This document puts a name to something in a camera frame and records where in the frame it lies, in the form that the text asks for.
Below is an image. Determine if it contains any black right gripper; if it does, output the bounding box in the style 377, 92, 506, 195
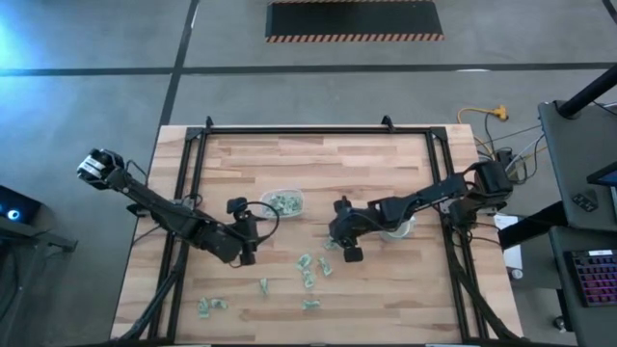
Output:
330, 198, 363, 264

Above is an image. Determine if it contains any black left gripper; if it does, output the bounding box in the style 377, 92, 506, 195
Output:
227, 196, 265, 266

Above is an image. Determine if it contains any clear plastic bin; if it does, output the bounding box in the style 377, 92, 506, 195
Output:
258, 187, 306, 220

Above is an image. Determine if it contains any green patterned white cup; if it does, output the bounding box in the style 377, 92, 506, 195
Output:
378, 215, 418, 242

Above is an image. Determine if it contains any white paper sheet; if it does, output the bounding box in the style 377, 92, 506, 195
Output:
492, 213, 524, 271

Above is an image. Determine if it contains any black power box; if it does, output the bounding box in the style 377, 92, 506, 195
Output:
496, 147, 516, 169

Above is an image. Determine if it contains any black equipment stand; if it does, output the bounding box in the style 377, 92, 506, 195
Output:
0, 221, 78, 347

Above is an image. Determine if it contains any black hazard striped floor mat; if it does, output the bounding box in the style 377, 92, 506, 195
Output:
264, 0, 445, 43

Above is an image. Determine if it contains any dark keyboard desk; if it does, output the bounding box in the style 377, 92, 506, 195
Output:
497, 200, 617, 347

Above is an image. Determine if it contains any black device with blue light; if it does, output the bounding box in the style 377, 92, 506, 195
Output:
0, 184, 43, 227

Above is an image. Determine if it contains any dark gray desk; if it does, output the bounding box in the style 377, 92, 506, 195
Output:
537, 98, 617, 231

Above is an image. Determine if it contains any small black controller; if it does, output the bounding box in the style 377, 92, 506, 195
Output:
572, 191, 600, 214

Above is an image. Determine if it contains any keyboard with pink backlight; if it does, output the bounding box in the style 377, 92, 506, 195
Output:
562, 248, 617, 308

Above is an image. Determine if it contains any monitor with blue screen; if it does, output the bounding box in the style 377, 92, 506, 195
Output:
586, 161, 617, 227

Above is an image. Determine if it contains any black pole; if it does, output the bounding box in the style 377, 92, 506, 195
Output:
557, 65, 617, 120

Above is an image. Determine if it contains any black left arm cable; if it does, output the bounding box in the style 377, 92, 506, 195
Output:
248, 200, 281, 243

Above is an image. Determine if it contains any black table frame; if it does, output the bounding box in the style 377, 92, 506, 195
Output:
115, 115, 526, 346

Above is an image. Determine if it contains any yellow extension cord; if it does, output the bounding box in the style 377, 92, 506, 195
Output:
456, 104, 510, 160

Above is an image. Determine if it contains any white cable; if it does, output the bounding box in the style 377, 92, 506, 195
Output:
505, 132, 549, 168

